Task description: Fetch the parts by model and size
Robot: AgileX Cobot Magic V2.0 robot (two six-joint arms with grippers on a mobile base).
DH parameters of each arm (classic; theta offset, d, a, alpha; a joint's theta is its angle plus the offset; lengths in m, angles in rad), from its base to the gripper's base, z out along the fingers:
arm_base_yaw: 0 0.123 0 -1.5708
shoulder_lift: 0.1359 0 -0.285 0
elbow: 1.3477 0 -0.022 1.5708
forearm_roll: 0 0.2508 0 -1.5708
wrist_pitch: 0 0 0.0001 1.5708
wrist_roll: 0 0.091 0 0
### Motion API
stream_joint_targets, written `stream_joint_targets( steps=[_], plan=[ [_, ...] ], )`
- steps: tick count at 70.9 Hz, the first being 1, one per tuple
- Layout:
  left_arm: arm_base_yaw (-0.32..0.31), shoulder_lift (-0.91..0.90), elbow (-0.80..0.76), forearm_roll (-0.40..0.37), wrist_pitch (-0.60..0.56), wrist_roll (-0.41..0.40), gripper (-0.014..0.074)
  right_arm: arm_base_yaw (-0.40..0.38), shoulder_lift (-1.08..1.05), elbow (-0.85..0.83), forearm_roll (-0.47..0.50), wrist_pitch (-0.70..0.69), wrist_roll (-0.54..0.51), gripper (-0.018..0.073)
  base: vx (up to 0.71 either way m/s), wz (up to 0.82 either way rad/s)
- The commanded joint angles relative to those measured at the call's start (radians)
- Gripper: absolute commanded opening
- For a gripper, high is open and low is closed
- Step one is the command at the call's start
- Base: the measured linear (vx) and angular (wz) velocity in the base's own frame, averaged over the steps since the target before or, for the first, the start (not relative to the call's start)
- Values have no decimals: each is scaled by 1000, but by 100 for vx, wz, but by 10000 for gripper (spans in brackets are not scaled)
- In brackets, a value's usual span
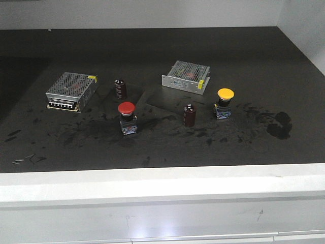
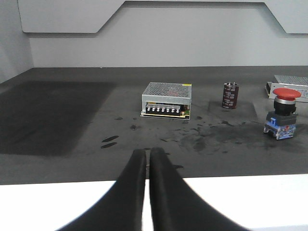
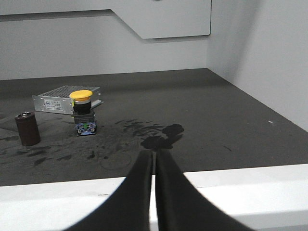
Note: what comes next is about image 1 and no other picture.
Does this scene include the yellow mushroom push button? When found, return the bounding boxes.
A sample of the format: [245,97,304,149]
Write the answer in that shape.
[214,88,235,119]

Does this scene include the dark red capacitor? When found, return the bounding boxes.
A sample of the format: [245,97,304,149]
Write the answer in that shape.
[183,103,197,127]
[114,79,127,100]

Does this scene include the white drawer cabinet front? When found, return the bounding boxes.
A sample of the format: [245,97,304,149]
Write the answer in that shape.
[1,163,324,243]

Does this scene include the right metal mesh power supply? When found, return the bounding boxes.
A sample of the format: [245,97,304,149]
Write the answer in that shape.
[161,60,210,95]

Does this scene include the left dark red capacitor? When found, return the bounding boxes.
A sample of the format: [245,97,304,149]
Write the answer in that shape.
[114,79,127,100]

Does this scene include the left metal mesh power supply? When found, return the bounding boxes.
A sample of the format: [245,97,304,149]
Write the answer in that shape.
[46,72,99,113]

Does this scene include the right dark red capacitor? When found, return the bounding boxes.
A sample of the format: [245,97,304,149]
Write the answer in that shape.
[183,103,197,127]

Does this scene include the red mushroom push button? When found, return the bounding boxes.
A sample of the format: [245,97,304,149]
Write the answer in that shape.
[118,102,138,135]

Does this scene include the metal mesh power supply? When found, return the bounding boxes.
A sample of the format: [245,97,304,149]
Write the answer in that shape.
[46,72,99,113]
[161,60,210,95]

